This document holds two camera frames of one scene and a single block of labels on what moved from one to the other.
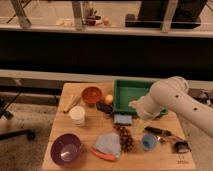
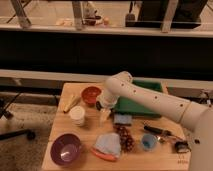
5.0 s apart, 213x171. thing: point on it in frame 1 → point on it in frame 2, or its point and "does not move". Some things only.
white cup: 77,114 does not move
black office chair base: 28,134 does not move
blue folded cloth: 108,143 does not move
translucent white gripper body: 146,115 → 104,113
